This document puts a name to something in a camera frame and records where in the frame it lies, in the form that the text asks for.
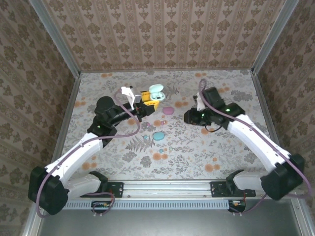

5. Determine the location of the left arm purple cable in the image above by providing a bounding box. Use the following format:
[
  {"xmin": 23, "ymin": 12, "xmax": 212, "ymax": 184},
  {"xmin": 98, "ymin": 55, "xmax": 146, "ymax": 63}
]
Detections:
[{"xmin": 35, "ymin": 88, "xmax": 141, "ymax": 219}]

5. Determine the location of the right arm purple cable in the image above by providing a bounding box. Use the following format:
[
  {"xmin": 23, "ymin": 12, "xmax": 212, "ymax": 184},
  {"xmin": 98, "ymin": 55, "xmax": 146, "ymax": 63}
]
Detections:
[{"xmin": 198, "ymin": 78, "xmax": 313, "ymax": 217}]

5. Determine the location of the grey sheet metal tray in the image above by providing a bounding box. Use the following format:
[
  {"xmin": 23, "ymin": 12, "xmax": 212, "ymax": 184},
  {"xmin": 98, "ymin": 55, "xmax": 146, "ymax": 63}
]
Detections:
[{"xmin": 23, "ymin": 198, "xmax": 315, "ymax": 236}]

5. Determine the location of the floral patterned table cloth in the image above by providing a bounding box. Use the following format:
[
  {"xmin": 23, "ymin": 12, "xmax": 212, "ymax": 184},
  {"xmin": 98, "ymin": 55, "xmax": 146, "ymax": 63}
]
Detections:
[{"xmin": 53, "ymin": 69, "xmax": 284, "ymax": 180}]

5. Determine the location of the thin black cable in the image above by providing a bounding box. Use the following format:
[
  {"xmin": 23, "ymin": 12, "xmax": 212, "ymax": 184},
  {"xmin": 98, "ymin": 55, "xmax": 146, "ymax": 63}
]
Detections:
[{"xmin": 204, "ymin": 124, "xmax": 222, "ymax": 133}]

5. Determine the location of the small black connector box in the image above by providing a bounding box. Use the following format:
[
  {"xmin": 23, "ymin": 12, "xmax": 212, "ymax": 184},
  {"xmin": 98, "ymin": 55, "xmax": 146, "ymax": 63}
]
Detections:
[
  {"xmin": 91, "ymin": 200, "xmax": 112, "ymax": 213},
  {"xmin": 227, "ymin": 200, "xmax": 247, "ymax": 213}
]

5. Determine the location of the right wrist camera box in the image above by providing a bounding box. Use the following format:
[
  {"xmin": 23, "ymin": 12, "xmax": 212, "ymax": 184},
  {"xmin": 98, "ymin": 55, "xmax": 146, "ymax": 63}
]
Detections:
[{"xmin": 194, "ymin": 94, "xmax": 207, "ymax": 112}]

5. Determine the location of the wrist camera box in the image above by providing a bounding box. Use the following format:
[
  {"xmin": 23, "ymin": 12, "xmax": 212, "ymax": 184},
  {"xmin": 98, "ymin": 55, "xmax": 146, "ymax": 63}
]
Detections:
[
  {"xmin": 120, "ymin": 86, "xmax": 143, "ymax": 111},
  {"xmin": 194, "ymin": 94, "xmax": 207, "ymax": 112}
]

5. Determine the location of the aluminium frame post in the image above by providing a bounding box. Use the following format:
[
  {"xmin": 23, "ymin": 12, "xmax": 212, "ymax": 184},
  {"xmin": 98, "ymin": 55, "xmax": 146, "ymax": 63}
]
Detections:
[
  {"xmin": 251, "ymin": 0, "xmax": 301, "ymax": 76},
  {"xmin": 29, "ymin": 0, "xmax": 82, "ymax": 77}
]

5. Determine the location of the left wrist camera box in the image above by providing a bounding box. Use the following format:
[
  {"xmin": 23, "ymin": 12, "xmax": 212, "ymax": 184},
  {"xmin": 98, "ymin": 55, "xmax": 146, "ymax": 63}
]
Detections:
[{"xmin": 120, "ymin": 86, "xmax": 143, "ymax": 111}]

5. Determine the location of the grey slotted cable duct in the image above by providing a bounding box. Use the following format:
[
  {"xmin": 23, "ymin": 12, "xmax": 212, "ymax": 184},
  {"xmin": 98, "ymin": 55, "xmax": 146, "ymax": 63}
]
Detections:
[{"xmin": 66, "ymin": 199, "xmax": 247, "ymax": 210}]

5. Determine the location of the mint green earbud charging case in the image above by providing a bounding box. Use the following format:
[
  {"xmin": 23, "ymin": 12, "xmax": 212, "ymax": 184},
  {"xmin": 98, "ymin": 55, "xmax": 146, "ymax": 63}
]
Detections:
[{"xmin": 149, "ymin": 84, "xmax": 166, "ymax": 102}]

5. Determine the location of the long aluminium mounting rail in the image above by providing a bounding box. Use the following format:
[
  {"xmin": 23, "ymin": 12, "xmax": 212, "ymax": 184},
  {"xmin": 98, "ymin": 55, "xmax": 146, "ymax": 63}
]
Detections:
[{"xmin": 36, "ymin": 179, "xmax": 303, "ymax": 199}]

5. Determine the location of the aluminium table side rail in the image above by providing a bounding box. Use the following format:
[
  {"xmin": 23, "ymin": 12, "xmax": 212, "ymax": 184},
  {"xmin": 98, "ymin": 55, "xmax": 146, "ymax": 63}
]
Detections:
[
  {"xmin": 251, "ymin": 71, "xmax": 284, "ymax": 158},
  {"xmin": 50, "ymin": 73, "xmax": 82, "ymax": 168}
]

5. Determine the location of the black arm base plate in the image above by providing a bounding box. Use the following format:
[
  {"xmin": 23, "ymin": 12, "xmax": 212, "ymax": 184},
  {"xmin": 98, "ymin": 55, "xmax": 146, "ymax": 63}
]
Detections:
[
  {"xmin": 210, "ymin": 181, "xmax": 256, "ymax": 198},
  {"xmin": 80, "ymin": 181, "xmax": 124, "ymax": 198}
]

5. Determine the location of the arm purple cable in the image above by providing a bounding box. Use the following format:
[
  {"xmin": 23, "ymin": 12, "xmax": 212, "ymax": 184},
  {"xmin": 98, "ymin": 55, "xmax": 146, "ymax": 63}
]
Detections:
[
  {"xmin": 35, "ymin": 88, "xmax": 141, "ymax": 219},
  {"xmin": 198, "ymin": 78, "xmax": 313, "ymax": 217}
]

